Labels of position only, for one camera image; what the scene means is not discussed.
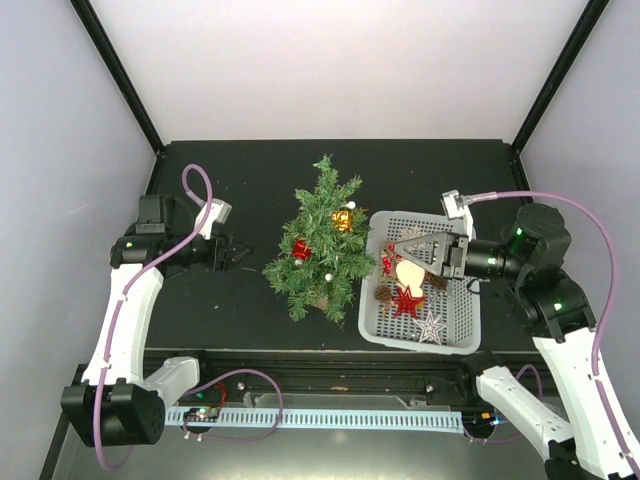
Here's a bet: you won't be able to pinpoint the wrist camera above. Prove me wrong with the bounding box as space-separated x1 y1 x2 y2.
194 199 232 240
440 190 475 239

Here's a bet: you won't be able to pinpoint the black corner post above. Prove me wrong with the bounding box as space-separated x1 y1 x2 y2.
511 0 610 154
70 0 165 156

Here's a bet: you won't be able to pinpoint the white slotted cable duct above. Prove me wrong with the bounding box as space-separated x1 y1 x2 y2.
165 406 464 434

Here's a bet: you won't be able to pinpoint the brown pinecone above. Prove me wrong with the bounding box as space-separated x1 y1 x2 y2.
374 285 393 304

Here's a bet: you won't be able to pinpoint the gold gift box ornament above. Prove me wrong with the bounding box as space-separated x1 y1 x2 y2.
331 209 353 232

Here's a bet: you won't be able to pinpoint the silver star ornament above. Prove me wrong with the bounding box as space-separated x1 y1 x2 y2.
414 310 447 345

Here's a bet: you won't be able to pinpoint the black aluminium frame rail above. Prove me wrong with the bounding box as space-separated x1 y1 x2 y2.
143 349 488 405

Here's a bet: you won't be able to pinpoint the left circuit board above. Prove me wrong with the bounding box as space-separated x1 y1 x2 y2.
183 407 220 422

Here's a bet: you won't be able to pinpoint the pinecone with gold bow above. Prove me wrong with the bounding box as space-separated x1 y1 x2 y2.
424 272 448 291

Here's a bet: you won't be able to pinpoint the left black corner post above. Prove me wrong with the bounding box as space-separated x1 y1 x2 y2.
70 0 165 156

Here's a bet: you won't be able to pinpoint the white perforated plastic basket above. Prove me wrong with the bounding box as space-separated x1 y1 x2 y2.
358 211 481 355

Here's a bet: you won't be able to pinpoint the red star ornament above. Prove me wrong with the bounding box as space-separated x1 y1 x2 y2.
392 286 426 319

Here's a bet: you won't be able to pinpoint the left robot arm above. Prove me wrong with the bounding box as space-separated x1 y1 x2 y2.
61 195 252 447

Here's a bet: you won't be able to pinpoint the red berry sprig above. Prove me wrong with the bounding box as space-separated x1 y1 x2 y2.
380 242 404 276

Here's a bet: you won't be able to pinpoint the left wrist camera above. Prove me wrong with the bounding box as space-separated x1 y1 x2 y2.
194 199 232 240

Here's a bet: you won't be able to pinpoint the right black corner post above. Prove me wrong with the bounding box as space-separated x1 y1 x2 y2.
511 0 610 154

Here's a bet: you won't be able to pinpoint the small green christmas tree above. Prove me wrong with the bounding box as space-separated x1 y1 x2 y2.
263 155 376 325

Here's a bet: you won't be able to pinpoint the red gift box ornament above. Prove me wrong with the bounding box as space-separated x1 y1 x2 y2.
291 239 312 261

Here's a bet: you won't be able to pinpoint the right circuit board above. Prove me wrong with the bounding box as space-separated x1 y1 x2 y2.
462 411 509 426

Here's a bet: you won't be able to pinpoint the circuit board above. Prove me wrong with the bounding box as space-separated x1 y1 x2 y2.
183 407 220 422
462 411 509 426

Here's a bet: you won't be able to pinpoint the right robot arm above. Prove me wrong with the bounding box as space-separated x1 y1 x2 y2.
392 203 639 479

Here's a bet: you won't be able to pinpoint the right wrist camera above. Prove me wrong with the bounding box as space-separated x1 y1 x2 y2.
440 190 475 239

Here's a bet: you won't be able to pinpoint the white wooden snowflake ornament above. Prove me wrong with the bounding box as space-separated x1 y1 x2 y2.
398 227 425 241

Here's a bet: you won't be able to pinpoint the cream wooden heart ornament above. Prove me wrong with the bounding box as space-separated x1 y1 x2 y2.
395 259 426 288

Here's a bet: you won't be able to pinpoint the white bulb string lights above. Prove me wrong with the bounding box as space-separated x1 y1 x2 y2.
290 200 361 283

